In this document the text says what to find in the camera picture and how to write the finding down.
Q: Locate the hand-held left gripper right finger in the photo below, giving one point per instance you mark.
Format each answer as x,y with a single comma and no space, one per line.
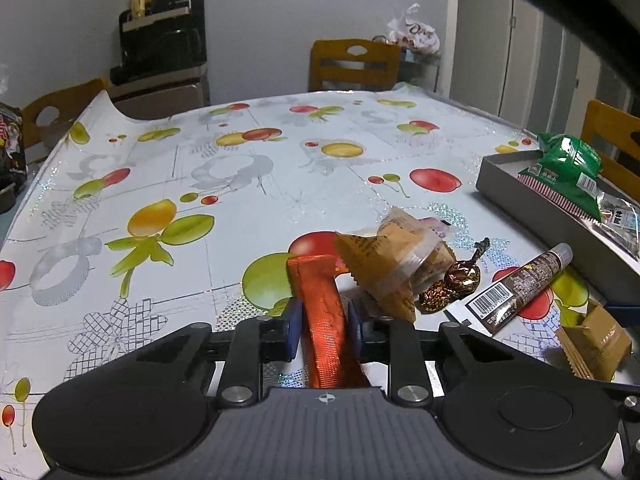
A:
353,330

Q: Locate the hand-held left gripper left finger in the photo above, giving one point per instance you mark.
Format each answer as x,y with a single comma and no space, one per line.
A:
295,327

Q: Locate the orange-red foil bar packet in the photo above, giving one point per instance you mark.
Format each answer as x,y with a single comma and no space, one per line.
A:
322,320

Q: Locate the yellow-brown pastry packet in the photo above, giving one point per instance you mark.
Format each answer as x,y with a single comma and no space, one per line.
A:
385,260

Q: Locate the gold-brown snack packet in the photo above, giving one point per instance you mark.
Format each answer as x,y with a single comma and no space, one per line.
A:
597,342

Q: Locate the brown tube packet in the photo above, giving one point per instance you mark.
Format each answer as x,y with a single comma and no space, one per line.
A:
525,275

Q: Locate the clear nut packet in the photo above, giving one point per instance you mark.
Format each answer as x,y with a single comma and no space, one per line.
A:
620,220

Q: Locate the grey cardboard box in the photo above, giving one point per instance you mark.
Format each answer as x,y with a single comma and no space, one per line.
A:
525,195

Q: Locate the green snack bag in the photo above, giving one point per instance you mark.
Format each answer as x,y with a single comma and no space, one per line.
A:
565,170

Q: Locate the gold speckled foil candy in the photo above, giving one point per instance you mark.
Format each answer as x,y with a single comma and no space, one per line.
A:
435,298

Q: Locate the brown foil chocolate candy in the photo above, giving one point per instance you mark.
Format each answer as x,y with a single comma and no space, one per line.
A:
462,276

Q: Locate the fruit print tablecloth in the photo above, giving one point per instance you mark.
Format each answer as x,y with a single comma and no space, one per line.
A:
250,185

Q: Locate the wooden chair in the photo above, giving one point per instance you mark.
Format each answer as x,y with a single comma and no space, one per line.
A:
65,105
615,135
350,67

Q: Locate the metal shelf rack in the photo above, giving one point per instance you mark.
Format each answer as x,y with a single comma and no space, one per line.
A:
420,72

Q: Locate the black shelf with items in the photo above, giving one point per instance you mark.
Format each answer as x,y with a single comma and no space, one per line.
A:
160,60

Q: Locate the white plastic bag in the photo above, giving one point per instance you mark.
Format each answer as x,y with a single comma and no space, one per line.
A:
415,32

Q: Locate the white door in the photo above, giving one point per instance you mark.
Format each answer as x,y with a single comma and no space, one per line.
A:
595,85
495,45

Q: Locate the dark printed snack bag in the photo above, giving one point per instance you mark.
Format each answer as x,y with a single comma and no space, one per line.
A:
10,145

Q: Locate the yellow jar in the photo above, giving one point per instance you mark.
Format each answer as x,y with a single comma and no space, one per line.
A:
139,5

